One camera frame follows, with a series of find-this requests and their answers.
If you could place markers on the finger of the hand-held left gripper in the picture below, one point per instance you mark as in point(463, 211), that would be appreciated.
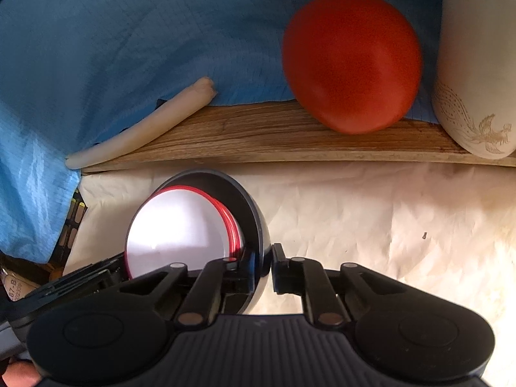
point(96, 272)

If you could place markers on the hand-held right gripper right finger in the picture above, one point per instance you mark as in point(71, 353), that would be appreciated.
point(281, 274)

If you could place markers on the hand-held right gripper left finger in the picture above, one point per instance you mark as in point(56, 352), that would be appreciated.
point(238, 278)

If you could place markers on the large stainless steel bowl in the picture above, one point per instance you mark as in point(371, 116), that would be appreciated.
point(252, 225)

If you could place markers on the person's left hand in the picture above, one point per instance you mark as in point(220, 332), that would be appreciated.
point(20, 377)

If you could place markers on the cardboard box with blue logo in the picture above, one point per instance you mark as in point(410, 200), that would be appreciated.
point(18, 282)

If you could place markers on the black crate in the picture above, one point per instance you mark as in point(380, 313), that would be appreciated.
point(72, 225)

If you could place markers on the wooden board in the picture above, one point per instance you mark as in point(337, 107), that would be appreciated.
point(262, 137)

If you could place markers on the white stick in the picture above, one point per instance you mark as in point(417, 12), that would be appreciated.
point(145, 129)

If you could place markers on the red tomato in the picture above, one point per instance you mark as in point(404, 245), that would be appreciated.
point(350, 60)

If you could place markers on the blue cloth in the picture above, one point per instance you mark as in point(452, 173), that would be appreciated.
point(121, 48)

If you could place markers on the white patterned cup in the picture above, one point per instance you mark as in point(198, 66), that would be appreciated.
point(475, 68)

